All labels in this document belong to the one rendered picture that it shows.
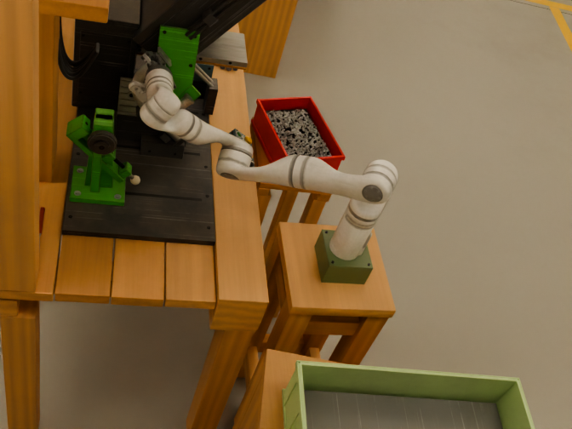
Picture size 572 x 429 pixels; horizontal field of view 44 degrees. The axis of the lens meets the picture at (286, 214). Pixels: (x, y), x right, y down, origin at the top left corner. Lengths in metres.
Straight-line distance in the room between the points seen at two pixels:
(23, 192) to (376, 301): 1.05
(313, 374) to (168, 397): 1.03
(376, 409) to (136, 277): 0.72
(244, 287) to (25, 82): 0.85
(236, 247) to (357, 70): 2.65
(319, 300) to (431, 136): 2.34
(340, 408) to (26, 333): 0.87
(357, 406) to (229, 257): 0.53
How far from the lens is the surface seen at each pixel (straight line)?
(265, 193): 2.41
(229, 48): 2.33
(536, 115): 4.90
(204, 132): 1.89
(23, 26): 1.34
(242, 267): 1.99
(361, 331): 2.19
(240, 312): 1.97
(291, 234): 2.18
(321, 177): 1.89
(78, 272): 1.94
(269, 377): 1.94
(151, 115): 1.80
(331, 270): 2.05
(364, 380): 1.89
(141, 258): 1.98
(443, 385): 1.97
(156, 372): 2.81
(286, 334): 2.14
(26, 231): 1.72
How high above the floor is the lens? 2.44
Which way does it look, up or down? 45 degrees down
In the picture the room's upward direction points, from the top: 21 degrees clockwise
